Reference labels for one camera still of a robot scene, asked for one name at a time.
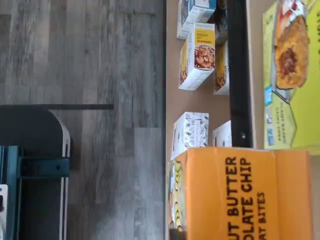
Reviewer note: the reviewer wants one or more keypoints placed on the black shelf rail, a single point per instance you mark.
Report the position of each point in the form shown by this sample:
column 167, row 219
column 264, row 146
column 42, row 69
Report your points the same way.
column 240, row 75

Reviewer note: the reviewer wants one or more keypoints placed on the teal metal frame bracket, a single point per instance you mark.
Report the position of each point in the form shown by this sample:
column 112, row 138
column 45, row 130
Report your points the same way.
column 42, row 166

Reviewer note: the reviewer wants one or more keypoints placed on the white blue carton box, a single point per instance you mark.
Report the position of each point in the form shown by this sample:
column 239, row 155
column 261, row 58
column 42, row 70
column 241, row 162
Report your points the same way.
column 195, row 17

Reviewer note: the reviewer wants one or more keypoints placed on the white yellow banana nut box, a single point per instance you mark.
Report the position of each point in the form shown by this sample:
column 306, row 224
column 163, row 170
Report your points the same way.
column 200, row 57
column 221, row 72

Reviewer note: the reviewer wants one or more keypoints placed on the white plastic device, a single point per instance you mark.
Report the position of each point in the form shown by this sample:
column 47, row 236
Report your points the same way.
column 4, row 220

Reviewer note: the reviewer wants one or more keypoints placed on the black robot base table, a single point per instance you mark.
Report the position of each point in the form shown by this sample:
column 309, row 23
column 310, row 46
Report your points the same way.
column 37, row 130

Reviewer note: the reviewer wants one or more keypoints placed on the yellow snack box front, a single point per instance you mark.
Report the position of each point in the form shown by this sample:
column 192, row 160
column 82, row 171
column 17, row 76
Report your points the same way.
column 300, row 112

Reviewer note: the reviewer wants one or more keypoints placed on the white patterned carton box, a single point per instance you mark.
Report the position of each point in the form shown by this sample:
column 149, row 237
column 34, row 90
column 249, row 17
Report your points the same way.
column 222, row 135
column 192, row 132

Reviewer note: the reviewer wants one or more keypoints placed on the orange Bobo's peanut butter box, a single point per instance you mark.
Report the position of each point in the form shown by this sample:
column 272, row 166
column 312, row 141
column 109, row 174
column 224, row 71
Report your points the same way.
column 237, row 200

